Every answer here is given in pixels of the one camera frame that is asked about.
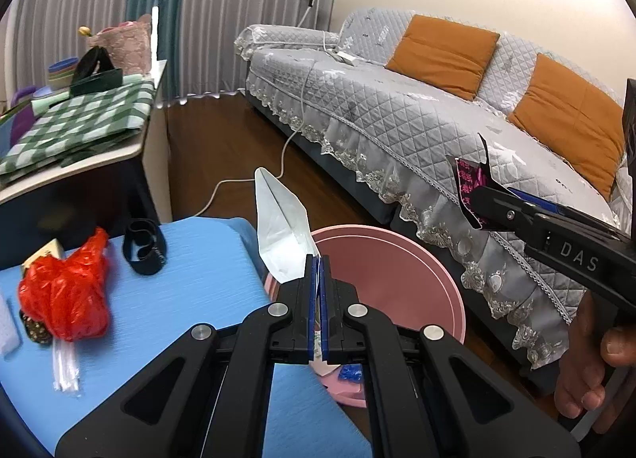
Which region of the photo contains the pink lace basket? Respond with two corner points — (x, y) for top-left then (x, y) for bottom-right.
(85, 14), (153, 75)

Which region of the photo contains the black elastic band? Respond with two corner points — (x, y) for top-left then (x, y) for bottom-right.
(122, 218), (167, 276)

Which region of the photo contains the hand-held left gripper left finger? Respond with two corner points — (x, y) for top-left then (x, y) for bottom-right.
(54, 254), (321, 458)

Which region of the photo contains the person's right hand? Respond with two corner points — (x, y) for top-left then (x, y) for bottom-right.
(554, 289), (636, 434)

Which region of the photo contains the white leaf print paper bag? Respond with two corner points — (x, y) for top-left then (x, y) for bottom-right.
(254, 166), (339, 378)

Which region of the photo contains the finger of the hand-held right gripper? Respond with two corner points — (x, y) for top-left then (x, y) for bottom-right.
(507, 188), (622, 241)
(469, 183), (542, 234)

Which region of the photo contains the black handbag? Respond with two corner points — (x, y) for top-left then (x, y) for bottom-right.
(70, 47), (116, 86)

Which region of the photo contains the stack of colourful bowls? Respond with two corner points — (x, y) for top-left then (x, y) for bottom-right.
(48, 57), (80, 90)

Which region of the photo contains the grey quilted sofa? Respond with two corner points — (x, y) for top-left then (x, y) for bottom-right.
(233, 8), (636, 396)

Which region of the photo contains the dark blue cabinet white top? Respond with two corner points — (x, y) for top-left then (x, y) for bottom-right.
(0, 58), (175, 270)

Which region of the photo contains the dark patterned snack packet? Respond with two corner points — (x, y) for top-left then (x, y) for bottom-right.
(19, 309), (53, 347)

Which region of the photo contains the pink bin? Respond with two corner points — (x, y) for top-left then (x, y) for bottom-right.
(263, 224), (467, 408)

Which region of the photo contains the white cable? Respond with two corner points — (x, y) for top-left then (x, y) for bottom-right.
(191, 6), (343, 218)

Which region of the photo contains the large red plastic bag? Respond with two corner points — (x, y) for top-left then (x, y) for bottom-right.
(19, 227), (111, 342)

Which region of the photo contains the dark green box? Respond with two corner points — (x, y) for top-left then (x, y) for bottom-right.
(70, 68), (124, 96)

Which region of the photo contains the gold cream packet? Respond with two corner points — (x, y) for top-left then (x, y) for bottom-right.
(22, 240), (65, 275)

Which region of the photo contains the orange cushion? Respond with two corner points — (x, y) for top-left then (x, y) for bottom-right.
(385, 14), (500, 102)
(508, 53), (628, 199)

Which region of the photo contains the green checked cloth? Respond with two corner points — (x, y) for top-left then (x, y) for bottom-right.
(0, 75), (156, 188)

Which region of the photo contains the clear plastic packet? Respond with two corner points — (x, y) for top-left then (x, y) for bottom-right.
(52, 339), (80, 394)

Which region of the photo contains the teal curtain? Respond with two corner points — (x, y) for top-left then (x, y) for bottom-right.
(124, 0), (190, 96)

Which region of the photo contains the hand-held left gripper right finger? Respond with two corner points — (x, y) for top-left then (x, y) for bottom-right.
(320, 255), (582, 458)

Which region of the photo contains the grey pleated curtain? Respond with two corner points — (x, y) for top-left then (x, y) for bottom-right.
(171, 0), (343, 101)
(12, 0), (140, 72)

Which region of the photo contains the dark pink wrapper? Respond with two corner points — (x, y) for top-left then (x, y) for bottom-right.
(446, 134), (498, 230)

